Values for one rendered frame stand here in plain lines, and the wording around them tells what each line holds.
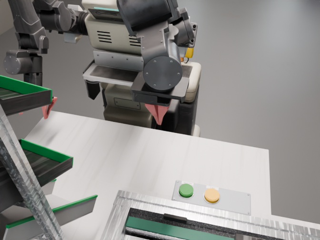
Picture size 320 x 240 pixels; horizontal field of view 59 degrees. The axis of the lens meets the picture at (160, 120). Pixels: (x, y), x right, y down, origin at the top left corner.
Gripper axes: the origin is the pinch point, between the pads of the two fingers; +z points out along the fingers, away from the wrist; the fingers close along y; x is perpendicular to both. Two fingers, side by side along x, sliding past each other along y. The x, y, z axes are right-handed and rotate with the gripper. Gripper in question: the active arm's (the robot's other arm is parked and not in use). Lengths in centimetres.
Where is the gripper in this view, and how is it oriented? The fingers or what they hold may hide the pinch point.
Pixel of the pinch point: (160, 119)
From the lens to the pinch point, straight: 58.8
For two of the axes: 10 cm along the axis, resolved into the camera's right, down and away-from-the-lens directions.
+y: 9.7, 1.5, -1.6
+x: 2.2, -6.4, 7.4
